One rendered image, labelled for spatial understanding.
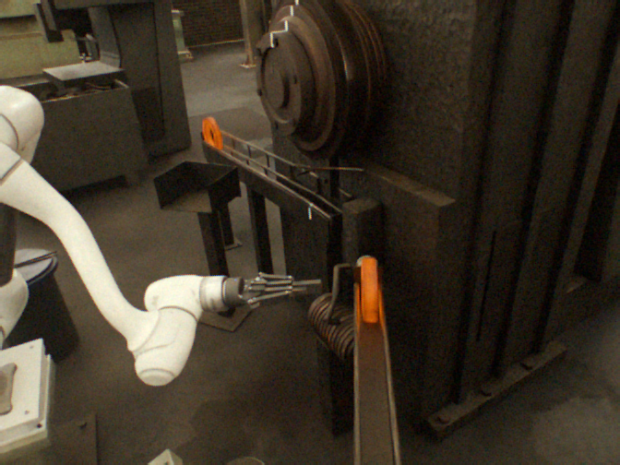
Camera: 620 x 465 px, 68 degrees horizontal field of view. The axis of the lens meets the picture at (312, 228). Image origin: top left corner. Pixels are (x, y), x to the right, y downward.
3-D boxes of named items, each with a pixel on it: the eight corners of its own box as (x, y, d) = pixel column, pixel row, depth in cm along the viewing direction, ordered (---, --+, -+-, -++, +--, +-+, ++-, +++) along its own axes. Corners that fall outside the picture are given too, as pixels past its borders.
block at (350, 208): (369, 259, 149) (370, 193, 137) (385, 271, 143) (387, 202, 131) (342, 270, 145) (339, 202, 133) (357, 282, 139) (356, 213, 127)
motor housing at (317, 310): (343, 400, 169) (339, 284, 143) (380, 446, 152) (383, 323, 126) (313, 417, 164) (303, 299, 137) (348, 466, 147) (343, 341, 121)
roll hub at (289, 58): (274, 120, 149) (265, 27, 135) (318, 142, 127) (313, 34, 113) (258, 124, 146) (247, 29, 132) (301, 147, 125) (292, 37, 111)
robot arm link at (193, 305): (217, 292, 124) (206, 332, 114) (163, 296, 126) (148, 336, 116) (204, 265, 117) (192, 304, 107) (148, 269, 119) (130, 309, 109)
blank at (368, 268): (375, 319, 118) (362, 319, 119) (373, 259, 120) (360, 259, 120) (378, 326, 103) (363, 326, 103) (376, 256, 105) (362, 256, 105)
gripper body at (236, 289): (235, 293, 121) (269, 292, 120) (228, 315, 114) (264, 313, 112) (229, 270, 117) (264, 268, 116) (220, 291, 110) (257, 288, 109)
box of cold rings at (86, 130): (126, 154, 425) (102, 65, 386) (154, 181, 364) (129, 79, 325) (0, 184, 377) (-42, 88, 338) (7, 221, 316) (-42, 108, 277)
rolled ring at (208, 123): (216, 128, 226) (221, 126, 228) (200, 112, 237) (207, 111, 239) (218, 160, 239) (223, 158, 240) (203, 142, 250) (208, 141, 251)
